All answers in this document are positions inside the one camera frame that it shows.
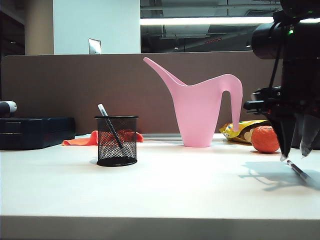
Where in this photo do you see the silver wall switch plate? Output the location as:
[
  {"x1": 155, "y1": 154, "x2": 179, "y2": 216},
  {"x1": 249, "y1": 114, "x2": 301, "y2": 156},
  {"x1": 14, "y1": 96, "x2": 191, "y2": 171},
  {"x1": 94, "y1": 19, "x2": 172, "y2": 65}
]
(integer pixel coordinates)
[{"x1": 88, "y1": 38, "x2": 102, "y2": 55}]

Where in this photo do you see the brown desk partition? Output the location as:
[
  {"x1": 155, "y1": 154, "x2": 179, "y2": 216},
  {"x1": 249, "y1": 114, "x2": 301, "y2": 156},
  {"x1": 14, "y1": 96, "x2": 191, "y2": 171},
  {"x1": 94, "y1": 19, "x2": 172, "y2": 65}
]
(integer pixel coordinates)
[{"x1": 0, "y1": 50, "x2": 285, "y2": 136}]

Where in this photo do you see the white and black cylinder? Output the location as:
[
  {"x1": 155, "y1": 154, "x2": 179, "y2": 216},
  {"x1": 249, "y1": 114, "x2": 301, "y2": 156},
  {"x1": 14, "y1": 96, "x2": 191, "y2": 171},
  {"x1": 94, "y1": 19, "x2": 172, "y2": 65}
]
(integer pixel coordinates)
[{"x1": 0, "y1": 100, "x2": 18, "y2": 117}]

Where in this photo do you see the yellow snack bag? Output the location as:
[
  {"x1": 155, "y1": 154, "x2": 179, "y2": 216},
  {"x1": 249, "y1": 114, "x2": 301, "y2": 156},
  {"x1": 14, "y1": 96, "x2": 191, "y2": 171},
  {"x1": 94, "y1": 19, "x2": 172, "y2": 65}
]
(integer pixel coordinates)
[{"x1": 219, "y1": 119, "x2": 273, "y2": 146}]

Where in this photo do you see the black gel pen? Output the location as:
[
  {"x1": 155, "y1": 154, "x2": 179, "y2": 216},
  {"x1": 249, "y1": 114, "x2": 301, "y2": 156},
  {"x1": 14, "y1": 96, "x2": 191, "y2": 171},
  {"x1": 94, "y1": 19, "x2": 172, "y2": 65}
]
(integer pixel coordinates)
[
  {"x1": 286, "y1": 159, "x2": 314, "y2": 183},
  {"x1": 97, "y1": 103, "x2": 124, "y2": 150}
]

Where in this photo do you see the orange ball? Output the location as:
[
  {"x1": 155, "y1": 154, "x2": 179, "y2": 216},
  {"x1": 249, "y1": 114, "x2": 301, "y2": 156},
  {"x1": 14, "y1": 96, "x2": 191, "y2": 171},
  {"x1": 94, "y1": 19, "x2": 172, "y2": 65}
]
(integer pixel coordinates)
[{"x1": 250, "y1": 125, "x2": 281, "y2": 154}]

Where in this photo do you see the black mesh pen basket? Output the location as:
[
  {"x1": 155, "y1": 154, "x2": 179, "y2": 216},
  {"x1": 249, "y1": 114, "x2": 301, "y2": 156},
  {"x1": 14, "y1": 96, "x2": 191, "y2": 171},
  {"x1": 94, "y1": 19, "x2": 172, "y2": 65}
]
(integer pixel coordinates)
[{"x1": 94, "y1": 115, "x2": 139, "y2": 168}]

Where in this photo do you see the white ceiling light strip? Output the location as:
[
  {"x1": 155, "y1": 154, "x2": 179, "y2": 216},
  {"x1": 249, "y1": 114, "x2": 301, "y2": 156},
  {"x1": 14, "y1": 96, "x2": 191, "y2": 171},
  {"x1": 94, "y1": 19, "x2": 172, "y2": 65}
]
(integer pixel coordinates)
[{"x1": 139, "y1": 16, "x2": 320, "y2": 26}]

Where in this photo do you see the pink plastic watering can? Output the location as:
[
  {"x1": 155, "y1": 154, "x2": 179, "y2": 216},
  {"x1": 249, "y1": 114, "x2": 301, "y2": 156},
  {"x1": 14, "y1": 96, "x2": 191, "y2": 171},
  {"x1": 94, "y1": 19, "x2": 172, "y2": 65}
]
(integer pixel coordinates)
[{"x1": 143, "y1": 56, "x2": 244, "y2": 148}]

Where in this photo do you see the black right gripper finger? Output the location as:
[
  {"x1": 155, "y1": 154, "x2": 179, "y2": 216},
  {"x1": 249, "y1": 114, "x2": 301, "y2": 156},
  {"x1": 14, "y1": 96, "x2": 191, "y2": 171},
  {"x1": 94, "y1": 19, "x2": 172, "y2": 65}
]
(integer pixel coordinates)
[
  {"x1": 268, "y1": 114, "x2": 298, "y2": 162},
  {"x1": 298, "y1": 112, "x2": 320, "y2": 159}
]

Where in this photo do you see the orange cloth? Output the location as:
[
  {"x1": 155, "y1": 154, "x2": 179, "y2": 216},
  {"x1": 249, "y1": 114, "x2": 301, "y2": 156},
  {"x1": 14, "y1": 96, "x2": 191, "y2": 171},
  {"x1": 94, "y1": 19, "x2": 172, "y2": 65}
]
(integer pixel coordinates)
[{"x1": 61, "y1": 130, "x2": 145, "y2": 147}]

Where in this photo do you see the black storage case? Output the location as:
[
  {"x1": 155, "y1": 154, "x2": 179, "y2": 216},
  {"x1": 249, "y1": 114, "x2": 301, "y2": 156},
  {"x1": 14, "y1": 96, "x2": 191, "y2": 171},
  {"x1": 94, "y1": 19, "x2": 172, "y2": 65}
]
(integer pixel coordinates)
[{"x1": 0, "y1": 116, "x2": 76, "y2": 151}]

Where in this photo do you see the beige round column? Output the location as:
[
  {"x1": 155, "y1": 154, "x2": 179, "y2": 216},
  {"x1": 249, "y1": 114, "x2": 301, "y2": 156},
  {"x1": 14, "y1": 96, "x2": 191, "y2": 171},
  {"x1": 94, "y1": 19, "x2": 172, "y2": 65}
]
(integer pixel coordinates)
[{"x1": 24, "y1": 0, "x2": 55, "y2": 56}]

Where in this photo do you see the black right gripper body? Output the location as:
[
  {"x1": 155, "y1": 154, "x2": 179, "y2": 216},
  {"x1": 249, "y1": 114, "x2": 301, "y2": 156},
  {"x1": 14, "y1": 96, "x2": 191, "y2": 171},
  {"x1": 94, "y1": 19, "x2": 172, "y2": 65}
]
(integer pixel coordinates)
[{"x1": 243, "y1": 85, "x2": 320, "y2": 119}]

